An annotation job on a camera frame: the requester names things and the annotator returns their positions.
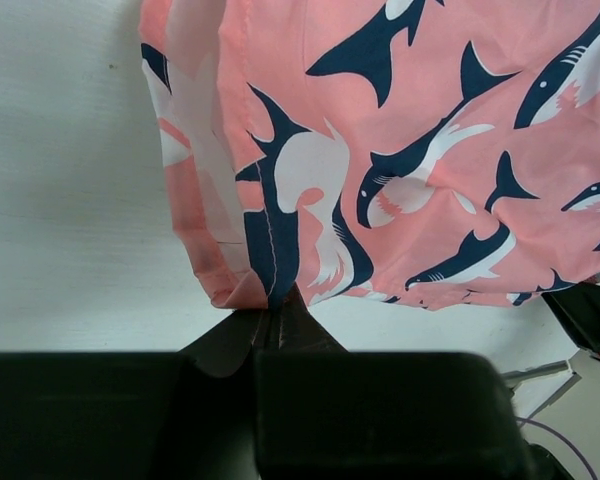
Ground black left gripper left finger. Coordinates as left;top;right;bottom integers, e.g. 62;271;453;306
0;311;260;479

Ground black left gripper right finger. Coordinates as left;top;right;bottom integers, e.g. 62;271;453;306
253;290;537;479

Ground aluminium front frame rail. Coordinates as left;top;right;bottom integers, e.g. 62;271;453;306
502;360;581;418

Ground pink shark print shorts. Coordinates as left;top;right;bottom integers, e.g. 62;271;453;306
139;1;600;310

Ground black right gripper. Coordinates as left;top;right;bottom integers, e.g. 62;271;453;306
541;283;600;362

